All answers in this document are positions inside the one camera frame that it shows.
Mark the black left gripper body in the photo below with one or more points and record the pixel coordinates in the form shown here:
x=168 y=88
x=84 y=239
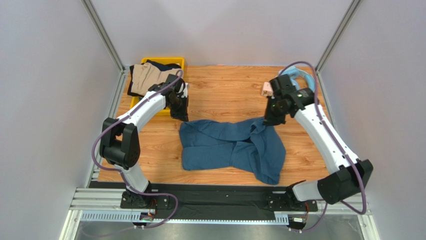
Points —
x=179 y=109

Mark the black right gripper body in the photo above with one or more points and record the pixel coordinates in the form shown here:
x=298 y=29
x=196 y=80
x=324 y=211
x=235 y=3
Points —
x=274 y=116

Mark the blue t-shirt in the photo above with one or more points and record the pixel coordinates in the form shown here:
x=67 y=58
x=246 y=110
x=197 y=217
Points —
x=248 y=145

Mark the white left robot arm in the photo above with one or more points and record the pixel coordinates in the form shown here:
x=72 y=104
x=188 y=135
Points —
x=119 y=142

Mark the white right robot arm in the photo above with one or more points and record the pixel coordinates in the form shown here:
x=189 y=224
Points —
x=348 y=175

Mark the pink power adapter cube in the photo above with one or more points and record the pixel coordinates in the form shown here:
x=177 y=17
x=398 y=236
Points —
x=266 y=90

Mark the black folded t-shirt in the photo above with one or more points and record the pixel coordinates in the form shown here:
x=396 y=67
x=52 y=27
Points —
x=146 y=80

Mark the yellow plastic bin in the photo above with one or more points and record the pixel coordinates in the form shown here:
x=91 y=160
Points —
x=152 y=80

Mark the beige folded t-shirt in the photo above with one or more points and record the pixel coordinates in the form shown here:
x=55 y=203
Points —
x=151 y=78

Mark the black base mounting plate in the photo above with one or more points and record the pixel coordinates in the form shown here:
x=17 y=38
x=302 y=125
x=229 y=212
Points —
x=214 y=202

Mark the aluminium left corner post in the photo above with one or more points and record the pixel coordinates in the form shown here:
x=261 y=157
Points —
x=96 y=20

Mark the aluminium corner post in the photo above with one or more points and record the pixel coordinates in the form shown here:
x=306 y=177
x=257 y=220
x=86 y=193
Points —
x=338 y=33
x=96 y=20

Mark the aluminium right corner post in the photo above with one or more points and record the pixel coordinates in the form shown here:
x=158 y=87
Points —
x=338 y=33

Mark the aluminium front frame rail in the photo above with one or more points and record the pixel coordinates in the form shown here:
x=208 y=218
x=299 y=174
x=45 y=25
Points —
x=102 y=204

